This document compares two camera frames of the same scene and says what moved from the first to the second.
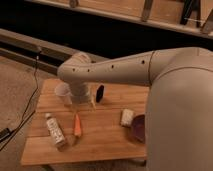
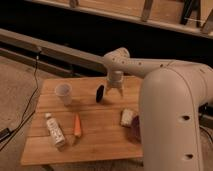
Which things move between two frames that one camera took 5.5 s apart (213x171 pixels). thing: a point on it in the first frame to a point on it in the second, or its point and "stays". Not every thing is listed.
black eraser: [99, 93] stays
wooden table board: [75, 133] stays
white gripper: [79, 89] to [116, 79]
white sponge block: [127, 117] stays
